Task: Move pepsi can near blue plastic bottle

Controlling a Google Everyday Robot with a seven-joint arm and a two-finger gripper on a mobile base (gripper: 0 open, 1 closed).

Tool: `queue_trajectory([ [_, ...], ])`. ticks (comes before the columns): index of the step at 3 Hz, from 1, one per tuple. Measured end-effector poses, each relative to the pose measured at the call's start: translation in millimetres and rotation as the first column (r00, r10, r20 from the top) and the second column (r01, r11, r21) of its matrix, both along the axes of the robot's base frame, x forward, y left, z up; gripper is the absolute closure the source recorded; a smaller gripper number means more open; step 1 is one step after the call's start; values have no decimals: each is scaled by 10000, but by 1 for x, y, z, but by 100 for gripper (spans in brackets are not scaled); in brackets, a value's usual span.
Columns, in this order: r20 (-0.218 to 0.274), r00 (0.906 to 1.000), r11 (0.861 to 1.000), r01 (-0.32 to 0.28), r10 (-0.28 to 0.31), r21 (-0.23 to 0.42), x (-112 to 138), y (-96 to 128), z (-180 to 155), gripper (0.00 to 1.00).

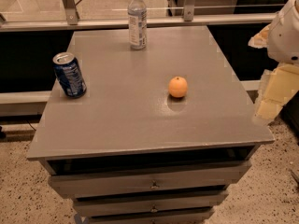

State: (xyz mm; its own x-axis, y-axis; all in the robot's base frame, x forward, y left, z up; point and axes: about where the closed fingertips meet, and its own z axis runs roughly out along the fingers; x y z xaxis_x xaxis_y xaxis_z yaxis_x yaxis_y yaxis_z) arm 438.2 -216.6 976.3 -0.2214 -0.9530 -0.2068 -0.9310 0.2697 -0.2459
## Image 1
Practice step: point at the clear plastic water bottle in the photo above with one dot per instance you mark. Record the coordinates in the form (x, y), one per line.
(137, 21)

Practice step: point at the bottom grey drawer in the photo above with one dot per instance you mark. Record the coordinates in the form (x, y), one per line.
(161, 217)

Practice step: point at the orange fruit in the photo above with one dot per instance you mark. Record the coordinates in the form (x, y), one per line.
(178, 87)

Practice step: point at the blue pepsi can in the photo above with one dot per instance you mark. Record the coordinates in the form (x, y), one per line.
(68, 74)

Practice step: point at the grey drawer cabinet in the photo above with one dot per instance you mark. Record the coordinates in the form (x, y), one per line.
(128, 120)

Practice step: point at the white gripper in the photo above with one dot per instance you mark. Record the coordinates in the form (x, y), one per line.
(285, 39)

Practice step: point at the top grey drawer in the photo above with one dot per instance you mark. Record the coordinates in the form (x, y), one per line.
(150, 179)

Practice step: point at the aluminium frame rail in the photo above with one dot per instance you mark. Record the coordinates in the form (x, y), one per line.
(36, 15)

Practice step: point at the grey drawer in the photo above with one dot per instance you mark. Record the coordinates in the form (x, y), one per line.
(150, 179)
(152, 203)
(161, 217)

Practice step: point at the middle grey drawer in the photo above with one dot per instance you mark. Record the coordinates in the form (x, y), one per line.
(152, 203)

